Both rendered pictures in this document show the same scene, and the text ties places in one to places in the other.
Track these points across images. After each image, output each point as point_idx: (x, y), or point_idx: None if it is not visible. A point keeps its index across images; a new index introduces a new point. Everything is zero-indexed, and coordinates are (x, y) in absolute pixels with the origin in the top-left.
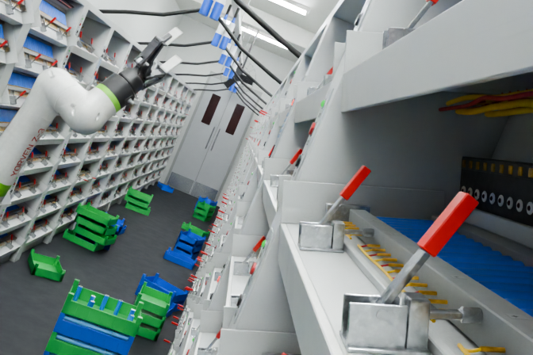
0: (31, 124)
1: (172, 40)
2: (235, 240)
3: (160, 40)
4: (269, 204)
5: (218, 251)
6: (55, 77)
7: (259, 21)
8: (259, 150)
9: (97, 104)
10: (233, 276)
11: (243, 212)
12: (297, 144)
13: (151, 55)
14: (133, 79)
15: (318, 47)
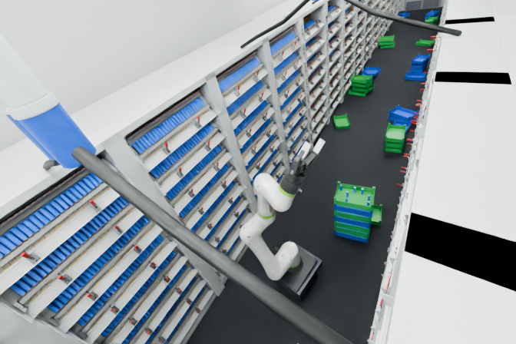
0: (263, 200)
1: (305, 153)
2: (372, 342)
3: (297, 161)
4: None
5: (401, 201)
6: (259, 186)
7: (396, 20)
8: (409, 163)
9: (281, 201)
10: None
11: None
12: None
13: (299, 164)
14: (295, 180)
15: (396, 267)
